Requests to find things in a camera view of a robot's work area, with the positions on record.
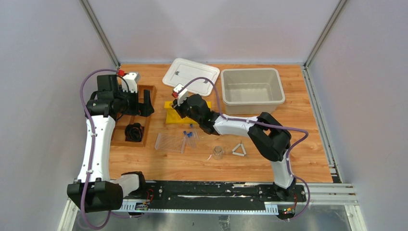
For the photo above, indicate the yellow test tube rack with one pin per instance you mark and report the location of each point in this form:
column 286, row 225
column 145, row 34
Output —
column 172, row 117

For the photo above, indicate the beige plastic bin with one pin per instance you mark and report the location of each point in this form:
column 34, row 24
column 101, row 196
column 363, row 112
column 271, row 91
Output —
column 249, row 91

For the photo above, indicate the wooden compartment tray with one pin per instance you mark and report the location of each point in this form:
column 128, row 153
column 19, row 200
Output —
column 132, row 130

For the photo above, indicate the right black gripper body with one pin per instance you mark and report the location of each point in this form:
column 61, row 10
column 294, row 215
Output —
column 184, row 109

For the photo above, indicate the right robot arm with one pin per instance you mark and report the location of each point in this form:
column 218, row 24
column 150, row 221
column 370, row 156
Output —
column 264, row 130

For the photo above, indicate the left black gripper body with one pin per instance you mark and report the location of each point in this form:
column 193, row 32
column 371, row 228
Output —
column 137, row 104

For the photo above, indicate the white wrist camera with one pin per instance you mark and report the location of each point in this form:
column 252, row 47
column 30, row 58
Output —
column 180, row 93
column 130, row 82

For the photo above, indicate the small clear glass jar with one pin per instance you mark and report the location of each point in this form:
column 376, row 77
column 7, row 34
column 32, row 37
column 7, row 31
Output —
column 218, row 153

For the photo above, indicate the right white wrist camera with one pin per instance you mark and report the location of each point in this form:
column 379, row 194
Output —
column 180, row 93

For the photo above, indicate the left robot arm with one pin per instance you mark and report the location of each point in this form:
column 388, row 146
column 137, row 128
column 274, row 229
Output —
column 116, row 94

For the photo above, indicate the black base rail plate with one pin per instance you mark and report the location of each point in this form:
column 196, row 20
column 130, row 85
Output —
column 213, row 197

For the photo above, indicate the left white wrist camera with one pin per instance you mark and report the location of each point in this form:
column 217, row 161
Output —
column 130, row 82

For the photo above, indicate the white plastic bin lid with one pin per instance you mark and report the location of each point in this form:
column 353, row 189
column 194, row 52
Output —
column 183, row 71

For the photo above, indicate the clear well plate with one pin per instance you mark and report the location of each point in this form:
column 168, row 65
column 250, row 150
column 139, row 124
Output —
column 170, row 143

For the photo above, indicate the white clay triangle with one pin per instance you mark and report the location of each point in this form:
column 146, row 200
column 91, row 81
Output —
column 239, row 150

